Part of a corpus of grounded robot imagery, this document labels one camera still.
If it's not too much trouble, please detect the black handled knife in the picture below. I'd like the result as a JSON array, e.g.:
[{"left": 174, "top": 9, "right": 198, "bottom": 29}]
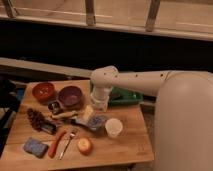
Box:
[{"left": 62, "top": 119, "right": 77, "bottom": 125}]

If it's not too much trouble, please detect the brown pine cone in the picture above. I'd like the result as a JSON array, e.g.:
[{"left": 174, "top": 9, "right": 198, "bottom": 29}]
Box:
[{"left": 27, "top": 108, "right": 45, "bottom": 131}]

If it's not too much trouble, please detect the green plastic tray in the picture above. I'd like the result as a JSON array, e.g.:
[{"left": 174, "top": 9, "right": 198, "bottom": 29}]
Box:
[{"left": 89, "top": 79, "right": 144, "bottom": 107}]

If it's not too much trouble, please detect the black metal scoop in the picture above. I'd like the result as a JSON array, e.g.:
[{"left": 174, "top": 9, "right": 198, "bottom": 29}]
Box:
[{"left": 41, "top": 123, "right": 57, "bottom": 135}]

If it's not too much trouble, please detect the white cup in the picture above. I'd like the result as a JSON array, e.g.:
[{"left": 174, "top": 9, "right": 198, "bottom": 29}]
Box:
[{"left": 105, "top": 118, "right": 123, "bottom": 138}]

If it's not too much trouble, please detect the silver fork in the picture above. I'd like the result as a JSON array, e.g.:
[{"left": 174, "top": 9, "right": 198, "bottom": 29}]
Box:
[{"left": 59, "top": 129, "right": 78, "bottom": 160}]

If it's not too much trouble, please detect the purple bowl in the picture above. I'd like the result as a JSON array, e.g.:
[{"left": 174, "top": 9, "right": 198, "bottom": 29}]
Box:
[{"left": 58, "top": 86, "right": 83, "bottom": 107}]

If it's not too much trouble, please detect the red bowl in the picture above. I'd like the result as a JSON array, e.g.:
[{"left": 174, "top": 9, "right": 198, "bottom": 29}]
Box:
[{"left": 32, "top": 82, "right": 55, "bottom": 103}]

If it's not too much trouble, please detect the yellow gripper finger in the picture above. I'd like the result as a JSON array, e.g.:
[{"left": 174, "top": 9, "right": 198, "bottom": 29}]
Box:
[{"left": 82, "top": 105, "right": 94, "bottom": 122}]

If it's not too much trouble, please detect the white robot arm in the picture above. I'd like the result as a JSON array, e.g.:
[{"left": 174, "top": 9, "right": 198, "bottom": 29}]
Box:
[{"left": 90, "top": 66, "right": 213, "bottom": 171}]

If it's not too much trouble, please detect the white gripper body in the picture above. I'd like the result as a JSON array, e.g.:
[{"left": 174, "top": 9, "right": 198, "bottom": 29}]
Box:
[{"left": 90, "top": 86, "right": 110, "bottom": 112}]

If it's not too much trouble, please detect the orange carrot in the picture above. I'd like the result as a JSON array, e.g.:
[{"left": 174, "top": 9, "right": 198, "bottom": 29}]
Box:
[{"left": 48, "top": 130, "right": 66, "bottom": 158}]

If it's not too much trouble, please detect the small metal cup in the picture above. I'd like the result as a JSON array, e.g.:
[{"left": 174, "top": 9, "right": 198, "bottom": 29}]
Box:
[{"left": 48, "top": 101, "right": 62, "bottom": 115}]

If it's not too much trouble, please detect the blue sponge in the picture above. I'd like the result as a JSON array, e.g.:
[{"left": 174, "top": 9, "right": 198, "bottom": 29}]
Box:
[{"left": 23, "top": 137, "right": 49, "bottom": 158}]

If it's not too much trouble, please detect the grey blue towel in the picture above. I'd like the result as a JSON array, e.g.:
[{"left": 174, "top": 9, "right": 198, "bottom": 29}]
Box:
[{"left": 75, "top": 115, "right": 107, "bottom": 132}]

